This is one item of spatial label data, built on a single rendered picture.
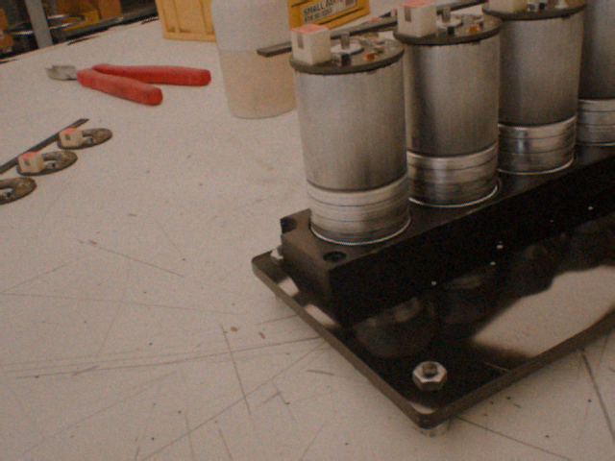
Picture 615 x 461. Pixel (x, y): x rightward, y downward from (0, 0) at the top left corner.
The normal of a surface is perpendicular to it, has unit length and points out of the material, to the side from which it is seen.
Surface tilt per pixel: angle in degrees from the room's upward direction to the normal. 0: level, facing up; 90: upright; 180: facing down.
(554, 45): 90
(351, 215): 90
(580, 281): 0
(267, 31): 97
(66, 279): 0
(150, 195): 0
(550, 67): 90
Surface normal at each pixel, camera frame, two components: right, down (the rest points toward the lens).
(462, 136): 0.14, 0.45
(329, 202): -0.53, 0.45
